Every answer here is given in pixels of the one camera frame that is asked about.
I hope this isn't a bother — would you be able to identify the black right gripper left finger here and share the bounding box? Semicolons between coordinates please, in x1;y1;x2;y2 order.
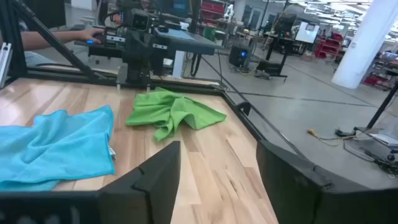
99;140;182;224

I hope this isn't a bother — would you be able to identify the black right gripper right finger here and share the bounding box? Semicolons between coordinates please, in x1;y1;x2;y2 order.
256;139;332;224

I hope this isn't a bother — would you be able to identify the green microfiber towel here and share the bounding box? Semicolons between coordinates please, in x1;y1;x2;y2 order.
125;86;228;142

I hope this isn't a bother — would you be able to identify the blue microfiber towel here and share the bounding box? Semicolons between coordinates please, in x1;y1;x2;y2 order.
0;105;118;191

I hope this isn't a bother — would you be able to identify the person's forearm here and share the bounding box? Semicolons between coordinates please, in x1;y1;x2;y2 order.
21;30;78;51

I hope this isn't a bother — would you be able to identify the blue mouse pad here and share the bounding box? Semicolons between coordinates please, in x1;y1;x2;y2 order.
156;27;196;42

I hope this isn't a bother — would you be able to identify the person's hand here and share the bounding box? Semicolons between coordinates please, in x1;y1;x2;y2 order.
76;28;105;44

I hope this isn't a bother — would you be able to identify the red shelving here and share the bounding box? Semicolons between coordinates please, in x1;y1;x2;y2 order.
200;0;226;26

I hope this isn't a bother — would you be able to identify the person's leg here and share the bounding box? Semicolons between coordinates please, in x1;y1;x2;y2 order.
24;51;55;67

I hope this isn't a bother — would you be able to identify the black computer tower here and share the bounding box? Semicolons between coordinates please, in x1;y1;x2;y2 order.
228;44;253;68

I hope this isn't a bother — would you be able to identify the black tripod stand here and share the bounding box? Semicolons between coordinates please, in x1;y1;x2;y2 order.
334;82;398;175

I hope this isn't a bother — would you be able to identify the silver aluminium extrusion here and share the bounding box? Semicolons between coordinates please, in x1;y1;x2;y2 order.
0;42;12;88

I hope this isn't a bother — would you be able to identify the red cart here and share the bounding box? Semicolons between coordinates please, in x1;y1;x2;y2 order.
314;32;343;60

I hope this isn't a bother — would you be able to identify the white-screen monitor on stand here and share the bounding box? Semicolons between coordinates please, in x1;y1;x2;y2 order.
294;21;321;44

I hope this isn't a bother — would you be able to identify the white pillar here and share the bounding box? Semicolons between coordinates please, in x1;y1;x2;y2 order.
331;0;398;90

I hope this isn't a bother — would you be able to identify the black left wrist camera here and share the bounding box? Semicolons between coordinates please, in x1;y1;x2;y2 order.
130;8;150;32

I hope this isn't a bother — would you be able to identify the yellow cable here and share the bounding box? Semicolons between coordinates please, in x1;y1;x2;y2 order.
307;128;346;147

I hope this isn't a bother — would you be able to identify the black aluminium table frame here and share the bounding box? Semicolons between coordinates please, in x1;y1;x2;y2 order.
0;0;268;141

